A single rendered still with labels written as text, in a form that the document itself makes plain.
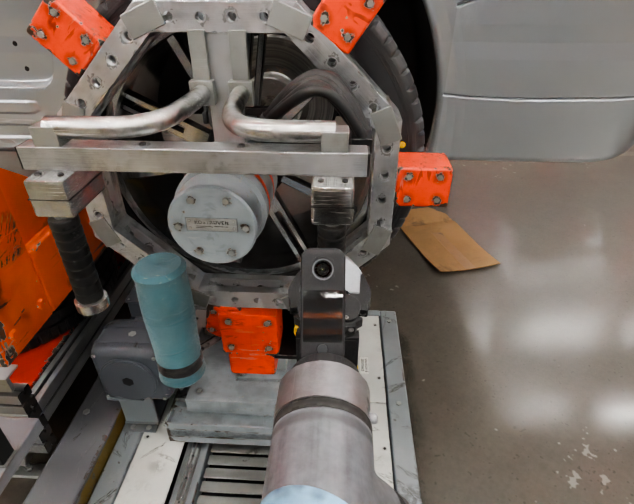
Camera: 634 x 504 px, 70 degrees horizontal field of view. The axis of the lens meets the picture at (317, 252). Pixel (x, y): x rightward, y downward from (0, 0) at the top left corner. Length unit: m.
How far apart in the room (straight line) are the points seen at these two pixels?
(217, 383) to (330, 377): 0.87
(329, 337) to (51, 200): 0.37
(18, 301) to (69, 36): 0.51
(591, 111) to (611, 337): 1.00
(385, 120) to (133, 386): 0.86
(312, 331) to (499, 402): 1.19
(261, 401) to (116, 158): 0.79
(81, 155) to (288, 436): 0.41
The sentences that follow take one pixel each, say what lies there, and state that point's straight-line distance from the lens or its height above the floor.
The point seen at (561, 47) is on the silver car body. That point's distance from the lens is 1.19.
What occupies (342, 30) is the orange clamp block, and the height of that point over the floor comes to 1.08.
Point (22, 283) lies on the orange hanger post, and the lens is 1.04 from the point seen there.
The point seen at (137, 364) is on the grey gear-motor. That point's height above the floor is 0.38.
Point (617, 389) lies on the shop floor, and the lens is 1.81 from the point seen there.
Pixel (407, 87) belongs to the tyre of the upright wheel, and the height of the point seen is 0.99.
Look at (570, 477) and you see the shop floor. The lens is 1.52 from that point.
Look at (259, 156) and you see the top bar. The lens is 0.55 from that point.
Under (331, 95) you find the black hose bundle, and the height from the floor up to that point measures 1.03.
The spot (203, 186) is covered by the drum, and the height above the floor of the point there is 0.91.
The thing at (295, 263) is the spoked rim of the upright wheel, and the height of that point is 0.63.
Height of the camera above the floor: 1.17
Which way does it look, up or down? 33 degrees down
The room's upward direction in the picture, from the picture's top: straight up
